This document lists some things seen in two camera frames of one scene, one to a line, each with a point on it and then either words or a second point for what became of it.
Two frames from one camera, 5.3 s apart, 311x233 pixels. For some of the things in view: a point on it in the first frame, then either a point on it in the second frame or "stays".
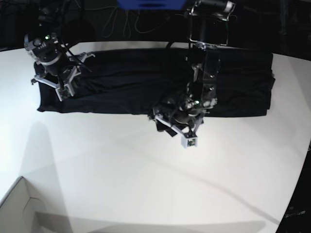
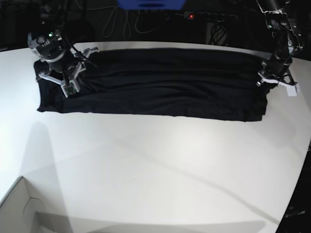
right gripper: x=184 y=121 to x=284 y=80
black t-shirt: x=137 y=80 stays
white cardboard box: x=18 y=213 stays
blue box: x=151 y=5 stays
